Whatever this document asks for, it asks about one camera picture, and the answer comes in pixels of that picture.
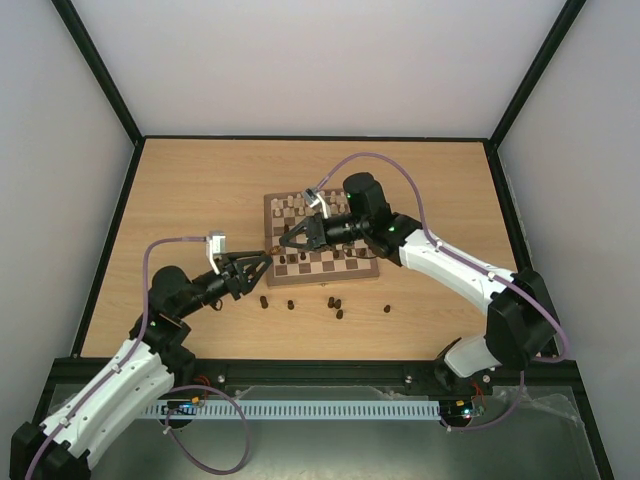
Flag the dark piece pair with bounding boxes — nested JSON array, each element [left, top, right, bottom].
[[328, 297, 342, 309]]

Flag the purple cable loop front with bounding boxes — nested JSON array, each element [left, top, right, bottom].
[[162, 382, 253, 471]]

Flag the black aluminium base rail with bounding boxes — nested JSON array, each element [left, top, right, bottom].
[[43, 345, 582, 399]]

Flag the light pieces back rows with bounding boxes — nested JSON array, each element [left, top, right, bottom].
[[264, 189, 350, 218]]

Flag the wooden chess board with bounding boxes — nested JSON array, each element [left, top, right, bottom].
[[264, 210, 379, 288]]

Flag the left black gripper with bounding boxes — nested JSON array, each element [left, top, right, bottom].
[[179, 250, 274, 318]]

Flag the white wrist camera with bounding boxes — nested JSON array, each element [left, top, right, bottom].
[[205, 230, 226, 274], [301, 187, 331, 219]]

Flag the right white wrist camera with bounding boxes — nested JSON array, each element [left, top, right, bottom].
[[301, 187, 331, 219]]

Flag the white slotted cable duct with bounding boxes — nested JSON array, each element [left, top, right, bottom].
[[138, 400, 441, 421]]

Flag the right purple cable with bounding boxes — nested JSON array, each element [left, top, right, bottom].
[[319, 152, 571, 432]]

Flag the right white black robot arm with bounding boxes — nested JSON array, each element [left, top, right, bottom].
[[279, 172, 558, 392]]

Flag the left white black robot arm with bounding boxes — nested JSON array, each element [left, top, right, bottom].
[[9, 251, 272, 479]]

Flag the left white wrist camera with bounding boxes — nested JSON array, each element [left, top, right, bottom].
[[205, 230, 226, 274]]

